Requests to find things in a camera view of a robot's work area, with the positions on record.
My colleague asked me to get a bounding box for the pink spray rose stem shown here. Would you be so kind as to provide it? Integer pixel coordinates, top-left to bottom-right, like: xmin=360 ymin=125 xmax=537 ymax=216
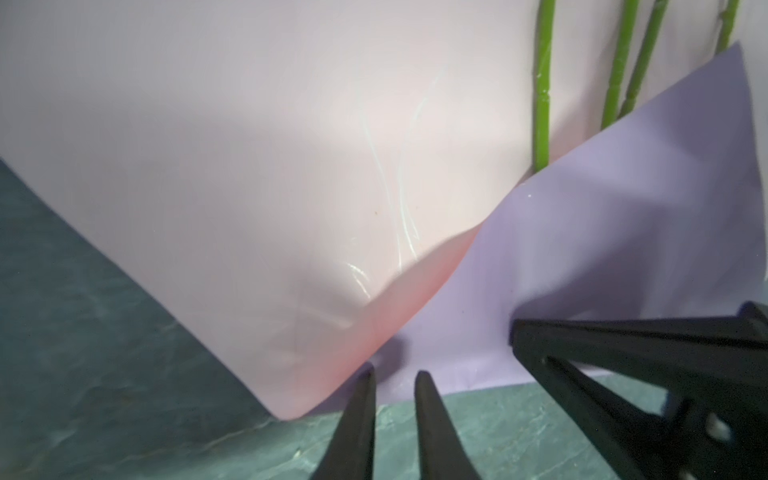
xmin=619 ymin=0 xmax=669 ymax=118

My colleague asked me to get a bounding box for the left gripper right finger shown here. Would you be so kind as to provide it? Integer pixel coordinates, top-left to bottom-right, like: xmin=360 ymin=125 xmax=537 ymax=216
xmin=414 ymin=370 xmax=480 ymax=480

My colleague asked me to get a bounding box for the white rose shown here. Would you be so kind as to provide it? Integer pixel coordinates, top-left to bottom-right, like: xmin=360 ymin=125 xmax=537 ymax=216
xmin=714 ymin=0 xmax=741 ymax=55

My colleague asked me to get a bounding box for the pink purple wrapping paper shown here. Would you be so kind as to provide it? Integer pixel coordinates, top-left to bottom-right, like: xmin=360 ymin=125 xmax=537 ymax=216
xmin=1 ymin=1 xmax=767 ymax=419

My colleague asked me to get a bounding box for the dark pink rose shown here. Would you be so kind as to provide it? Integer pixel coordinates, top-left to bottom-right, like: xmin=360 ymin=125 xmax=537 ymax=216
xmin=601 ymin=0 xmax=639 ymax=130

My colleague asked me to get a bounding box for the cream rose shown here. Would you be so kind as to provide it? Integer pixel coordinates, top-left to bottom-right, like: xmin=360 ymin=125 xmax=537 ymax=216
xmin=533 ymin=0 xmax=556 ymax=173

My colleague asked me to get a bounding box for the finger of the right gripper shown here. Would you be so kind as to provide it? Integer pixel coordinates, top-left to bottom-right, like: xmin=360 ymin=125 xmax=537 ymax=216
xmin=510 ymin=302 xmax=767 ymax=479

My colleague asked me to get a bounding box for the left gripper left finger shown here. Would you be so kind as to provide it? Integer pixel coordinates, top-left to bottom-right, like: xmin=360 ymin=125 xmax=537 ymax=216
xmin=311 ymin=370 xmax=376 ymax=480

